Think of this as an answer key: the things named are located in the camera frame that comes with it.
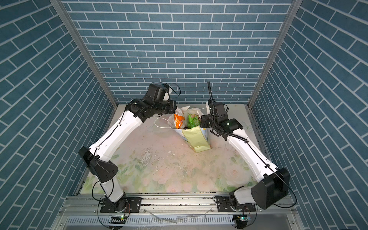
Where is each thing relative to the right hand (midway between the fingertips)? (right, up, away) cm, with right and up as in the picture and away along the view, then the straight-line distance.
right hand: (203, 119), depth 79 cm
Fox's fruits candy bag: (-13, 0, -4) cm, 14 cm away
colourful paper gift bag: (-10, -2, +9) cm, 13 cm away
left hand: (-12, +6, -4) cm, 14 cm away
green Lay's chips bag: (-6, -1, +8) cm, 10 cm away
